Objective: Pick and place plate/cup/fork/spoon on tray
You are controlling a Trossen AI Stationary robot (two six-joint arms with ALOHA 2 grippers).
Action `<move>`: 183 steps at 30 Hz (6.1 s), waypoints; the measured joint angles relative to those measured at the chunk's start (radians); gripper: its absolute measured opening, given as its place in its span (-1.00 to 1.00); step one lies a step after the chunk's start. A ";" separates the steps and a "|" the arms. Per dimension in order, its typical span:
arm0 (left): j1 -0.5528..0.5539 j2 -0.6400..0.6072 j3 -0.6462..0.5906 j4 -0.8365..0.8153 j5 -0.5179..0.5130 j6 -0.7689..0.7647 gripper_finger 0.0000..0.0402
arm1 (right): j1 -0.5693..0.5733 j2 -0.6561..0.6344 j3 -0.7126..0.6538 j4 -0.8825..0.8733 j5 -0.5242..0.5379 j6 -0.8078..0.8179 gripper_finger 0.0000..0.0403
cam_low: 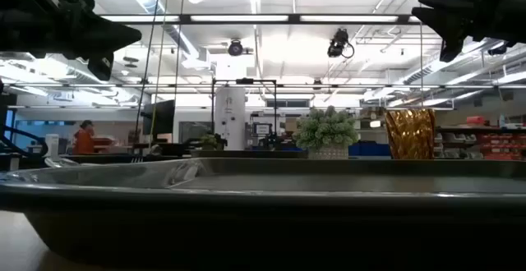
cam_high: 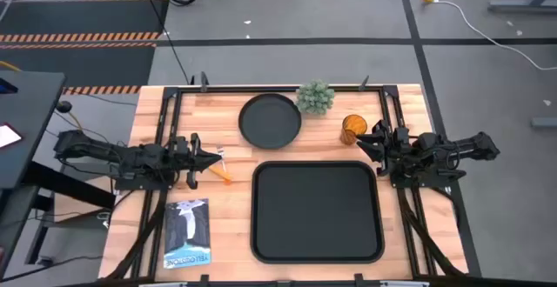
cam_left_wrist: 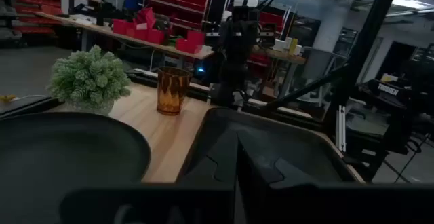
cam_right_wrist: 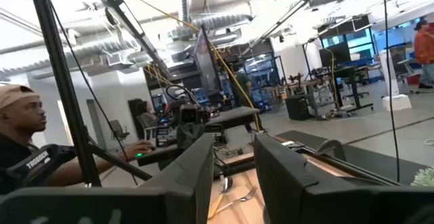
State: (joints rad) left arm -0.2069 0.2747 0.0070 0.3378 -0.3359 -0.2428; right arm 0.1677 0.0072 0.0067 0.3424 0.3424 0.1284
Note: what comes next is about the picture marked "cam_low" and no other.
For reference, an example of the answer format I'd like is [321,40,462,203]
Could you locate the blue bins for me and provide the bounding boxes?
[348,141,392,158]

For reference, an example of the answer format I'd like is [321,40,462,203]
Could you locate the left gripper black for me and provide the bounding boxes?
[0,0,143,61]

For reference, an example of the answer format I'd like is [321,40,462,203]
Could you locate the black serving tray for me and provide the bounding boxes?
[0,157,526,271]

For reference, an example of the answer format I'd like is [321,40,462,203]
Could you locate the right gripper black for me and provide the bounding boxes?
[411,0,526,47]

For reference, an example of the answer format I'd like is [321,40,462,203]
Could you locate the round ceiling fixture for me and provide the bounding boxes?
[228,39,244,57]

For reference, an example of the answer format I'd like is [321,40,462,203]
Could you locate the long black cable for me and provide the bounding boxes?
[134,0,164,141]

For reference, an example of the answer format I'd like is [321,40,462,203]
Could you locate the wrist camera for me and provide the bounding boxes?
[439,36,466,63]
[87,53,115,81]

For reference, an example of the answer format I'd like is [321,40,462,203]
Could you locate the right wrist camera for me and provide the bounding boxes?
[439,36,466,63]

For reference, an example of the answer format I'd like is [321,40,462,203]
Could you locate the green potted plant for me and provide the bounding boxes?
[293,105,360,160]

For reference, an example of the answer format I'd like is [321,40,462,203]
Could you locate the small green plant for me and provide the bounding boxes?
[199,133,225,151]

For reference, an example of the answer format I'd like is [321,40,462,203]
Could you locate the amber ribbed cup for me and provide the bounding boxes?
[385,108,436,160]

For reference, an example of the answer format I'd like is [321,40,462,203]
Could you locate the black stand frame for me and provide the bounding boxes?
[210,77,279,149]

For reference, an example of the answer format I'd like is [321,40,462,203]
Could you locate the black monitor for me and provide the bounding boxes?
[141,99,177,137]

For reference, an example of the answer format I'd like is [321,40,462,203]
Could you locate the hanging black camera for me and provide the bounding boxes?
[327,27,355,59]

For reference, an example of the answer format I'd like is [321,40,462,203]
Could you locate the red storage shelves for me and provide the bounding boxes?
[476,132,526,161]

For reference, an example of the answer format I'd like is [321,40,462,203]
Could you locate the black aluminium rig frame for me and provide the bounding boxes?
[98,13,422,26]

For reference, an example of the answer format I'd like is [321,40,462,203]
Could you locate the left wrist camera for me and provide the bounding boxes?
[87,53,115,81]

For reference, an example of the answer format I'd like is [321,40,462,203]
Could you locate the person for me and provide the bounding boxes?
[72,119,96,156]

